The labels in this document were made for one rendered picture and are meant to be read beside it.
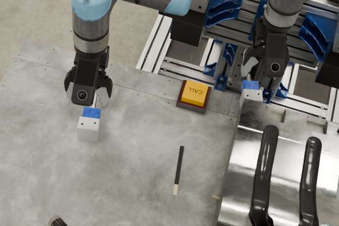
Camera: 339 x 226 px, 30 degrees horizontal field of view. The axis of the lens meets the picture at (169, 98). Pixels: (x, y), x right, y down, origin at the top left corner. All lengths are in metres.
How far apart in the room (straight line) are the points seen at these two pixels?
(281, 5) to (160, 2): 0.27
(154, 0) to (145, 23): 1.63
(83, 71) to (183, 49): 1.26
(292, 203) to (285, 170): 0.11
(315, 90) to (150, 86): 1.03
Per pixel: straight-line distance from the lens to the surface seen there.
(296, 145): 1.57
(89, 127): 1.56
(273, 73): 1.47
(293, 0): 1.39
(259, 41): 1.51
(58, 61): 1.75
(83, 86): 1.35
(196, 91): 1.67
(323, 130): 1.65
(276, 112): 1.63
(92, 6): 1.23
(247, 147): 1.54
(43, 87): 1.70
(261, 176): 1.51
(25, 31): 2.89
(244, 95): 1.66
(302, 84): 2.59
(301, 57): 1.98
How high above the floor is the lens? 2.16
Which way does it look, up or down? 54 degrees down
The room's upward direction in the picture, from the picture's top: 11 degrees clockwise
